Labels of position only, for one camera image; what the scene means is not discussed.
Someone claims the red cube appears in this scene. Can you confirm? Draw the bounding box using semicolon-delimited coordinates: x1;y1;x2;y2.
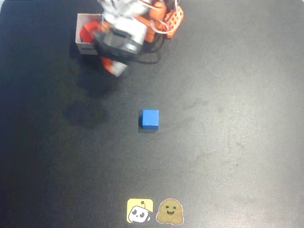
79;21;103;44

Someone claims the white cardboard box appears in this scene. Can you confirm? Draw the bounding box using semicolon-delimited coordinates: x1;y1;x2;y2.
75;13;106;56

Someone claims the blue cube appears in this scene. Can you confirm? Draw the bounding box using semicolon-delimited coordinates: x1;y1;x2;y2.
142;109;160;130

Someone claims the black table mat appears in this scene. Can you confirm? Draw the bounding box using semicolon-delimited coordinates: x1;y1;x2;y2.
0;0;304;228

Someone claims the yellow robot sticker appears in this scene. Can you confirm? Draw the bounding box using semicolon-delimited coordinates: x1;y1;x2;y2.
126;198;154;224

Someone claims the hugging face emoji sticker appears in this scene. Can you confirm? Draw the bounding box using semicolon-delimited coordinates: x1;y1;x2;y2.
155;198;185;225

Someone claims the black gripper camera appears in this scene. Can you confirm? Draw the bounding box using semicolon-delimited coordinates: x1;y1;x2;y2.
94;28;145;61

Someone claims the black camera cable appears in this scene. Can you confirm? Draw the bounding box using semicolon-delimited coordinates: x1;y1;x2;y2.
132;35;166;65

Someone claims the white servo wire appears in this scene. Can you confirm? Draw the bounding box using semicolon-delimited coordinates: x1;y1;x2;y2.
150;0;181;34

